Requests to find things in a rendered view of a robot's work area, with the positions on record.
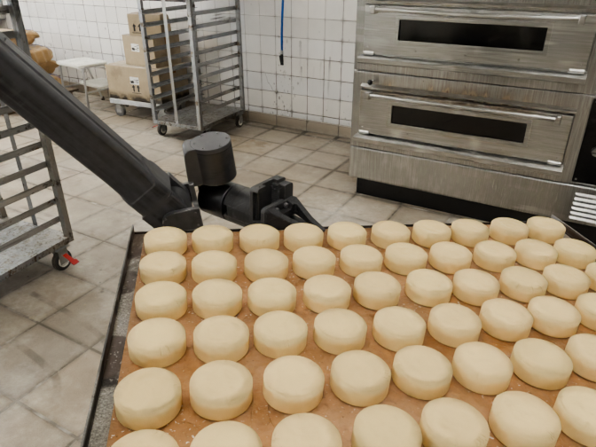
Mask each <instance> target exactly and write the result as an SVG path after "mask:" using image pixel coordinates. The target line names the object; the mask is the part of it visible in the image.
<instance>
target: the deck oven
mask: <svg viewBox="0 0 596 447"><path fill-rule="evenodd" d="M354 69H356V70H354V79H353V97H352V115H351V132H350V144H351V146H350V151H349V176H353V177H357V192H358V193H362V194H366V195H370V196H374V197H378V198H383V199H386V200H393V201H398V202H402V203H406V204H410V205H414V206H418V207H423V208H430V209H433V210H438V211H442V212H446V213H451V214H454V215H459V216H466V217H470V218H474V219H478V220H483V221H486V222H491V221H492V220H493V219H496V218H499V217H508V218H513V219H515V220H518V221H528V219H529V218H531V217H533V216H544V217H549V218H551V216H552V215H554V216H556V217H558V218H559V219H560V220H562V222H564V223H565V224H567V225H568V226H570V227H571V228H572V229H574V230H575V231H577V232H578V233H580V234H581V235H583V236H584V237H585V238H587V239H588V240H590V241H591V242H592V243H593V244H595V245H596V0H357V25H356V43H355V61H354Z"/></svg>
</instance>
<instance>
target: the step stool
mask: <svg viewBox="0 0 596 447"><path fill-rule="evenodd" d="M56 62H57V64H58V65H59V71H60V78H61V84H62V86H63V87H65V88H67V87H72V86H76V85H84V90H85V96H86V101H87V107H88V108H89V109H90V103H89V97H88V94H90V93H94V92H98V93H99V95H100V97H101V100H105V98H104V97H103V96H102V94H101V92H100V91H102V90H109V88H108V81H107V79H106V78H97V79H94V77H93V75H92V73H91V71H90V68H91V67H101V66H105V64H107V63H106V61H104V60H99V59H90V58H85V57H82V58H76V59H65V60H59V61H56ZM61 66H66V67H74V68H78V69H81V70H82V78H83V81H82V82H79V83H77V84H72V85H67V86H64V80H63V74H62V67H61ZM86 68H87V69H88V71H89V74H90V77H91V80H87V81H86V80H85V73H84V70H85V69H86ZM87 86H88V87H91V88H95V89H97V90H94V91H89V92H88V91H87ZM104 88H105V89H104Z"/></svg>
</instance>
